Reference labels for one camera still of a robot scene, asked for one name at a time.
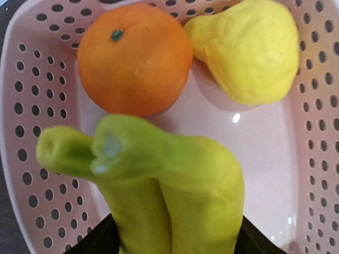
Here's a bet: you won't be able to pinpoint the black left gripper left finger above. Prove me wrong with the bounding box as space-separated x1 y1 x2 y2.
69 214 120 254

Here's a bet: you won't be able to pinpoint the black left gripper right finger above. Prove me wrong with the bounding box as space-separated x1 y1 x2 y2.
237 216 282 254

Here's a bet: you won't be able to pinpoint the yellow toy bananas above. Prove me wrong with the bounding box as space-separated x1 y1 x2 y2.
35 114 244 253

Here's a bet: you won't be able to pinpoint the orange toy fruit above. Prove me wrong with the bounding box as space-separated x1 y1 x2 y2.
77 3 193 116

